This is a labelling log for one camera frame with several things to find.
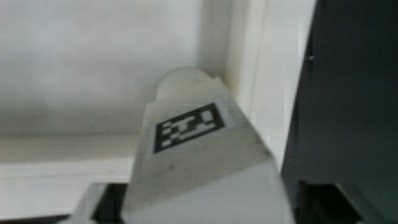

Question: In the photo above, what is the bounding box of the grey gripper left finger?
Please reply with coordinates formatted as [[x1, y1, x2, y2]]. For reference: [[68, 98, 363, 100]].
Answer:
[[66, 183, 128, 224]]

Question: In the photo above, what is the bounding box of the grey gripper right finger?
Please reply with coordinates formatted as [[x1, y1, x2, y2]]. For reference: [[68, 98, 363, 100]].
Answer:
[[297, 181, 388, 224]]

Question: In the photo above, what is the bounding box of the white table leg with tag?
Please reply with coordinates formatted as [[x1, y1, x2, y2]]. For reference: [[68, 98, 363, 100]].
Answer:
[[123, 68, 295, 224]]

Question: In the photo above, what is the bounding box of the white square tabletop part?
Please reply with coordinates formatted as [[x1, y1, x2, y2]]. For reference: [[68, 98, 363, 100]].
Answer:
[[0, 0, 317, 221]]

